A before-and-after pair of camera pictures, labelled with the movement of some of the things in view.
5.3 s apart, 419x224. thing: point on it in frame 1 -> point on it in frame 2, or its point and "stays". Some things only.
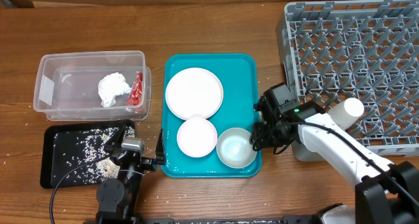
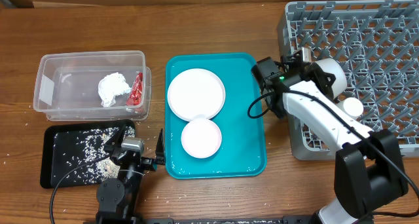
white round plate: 194,91 stays
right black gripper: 263,142 -> 318,75
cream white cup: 346,112 stays
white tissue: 110,86 stays
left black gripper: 116,139 stays
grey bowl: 234,149 -> 336,68
